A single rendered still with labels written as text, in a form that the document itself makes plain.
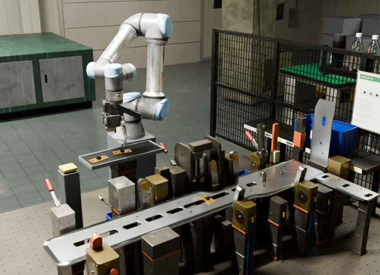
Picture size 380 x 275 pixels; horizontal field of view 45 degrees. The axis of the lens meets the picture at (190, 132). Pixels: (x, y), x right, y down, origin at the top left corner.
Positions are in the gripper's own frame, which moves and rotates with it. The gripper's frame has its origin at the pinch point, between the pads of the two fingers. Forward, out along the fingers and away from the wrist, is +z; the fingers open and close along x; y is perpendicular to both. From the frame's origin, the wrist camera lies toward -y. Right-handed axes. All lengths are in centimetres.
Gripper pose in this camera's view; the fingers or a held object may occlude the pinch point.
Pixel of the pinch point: (121, 142)
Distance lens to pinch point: 211.8
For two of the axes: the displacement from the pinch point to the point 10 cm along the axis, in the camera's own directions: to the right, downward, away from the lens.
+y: -9.0, 1.3, -4.0
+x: 4.3, 3.0, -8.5
